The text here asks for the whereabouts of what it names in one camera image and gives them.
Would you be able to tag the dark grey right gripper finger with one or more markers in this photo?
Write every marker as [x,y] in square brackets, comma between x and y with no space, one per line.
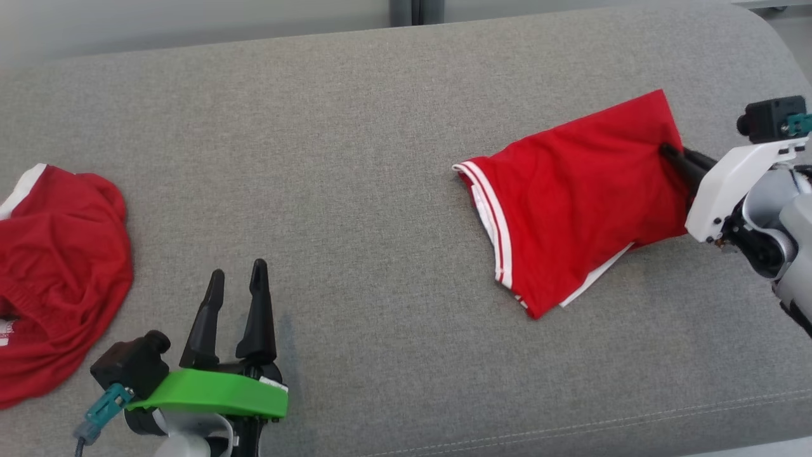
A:
[684,168]
[705,162]

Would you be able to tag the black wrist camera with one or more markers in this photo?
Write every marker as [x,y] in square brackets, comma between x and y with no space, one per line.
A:
[133,365]
[767,119]

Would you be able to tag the grey partition frame post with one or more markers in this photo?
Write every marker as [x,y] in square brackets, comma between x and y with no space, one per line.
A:
[401,11]
[431,11]

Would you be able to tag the red jersey black number print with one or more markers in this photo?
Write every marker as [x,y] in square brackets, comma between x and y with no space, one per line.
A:
[571,203]

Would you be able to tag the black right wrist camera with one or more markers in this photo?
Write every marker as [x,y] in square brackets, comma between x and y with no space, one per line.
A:
[767,119]

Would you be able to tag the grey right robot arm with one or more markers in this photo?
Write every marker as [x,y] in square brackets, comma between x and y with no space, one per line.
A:
[798,222]

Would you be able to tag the grey fabric sofa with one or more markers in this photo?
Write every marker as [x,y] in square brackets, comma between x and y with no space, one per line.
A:
[355,190]

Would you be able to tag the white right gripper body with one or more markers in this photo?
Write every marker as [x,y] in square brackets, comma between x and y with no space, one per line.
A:
[729,184]

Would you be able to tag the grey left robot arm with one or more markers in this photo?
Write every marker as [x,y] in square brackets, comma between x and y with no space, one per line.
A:
[184,445]

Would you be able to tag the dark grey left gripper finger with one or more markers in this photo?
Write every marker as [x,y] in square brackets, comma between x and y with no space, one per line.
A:
[204,330]
[259,324]

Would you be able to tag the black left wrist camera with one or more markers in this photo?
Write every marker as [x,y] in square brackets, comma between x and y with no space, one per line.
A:
[133,365]

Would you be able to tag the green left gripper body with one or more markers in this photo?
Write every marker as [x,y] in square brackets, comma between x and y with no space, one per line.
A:
[209,390]

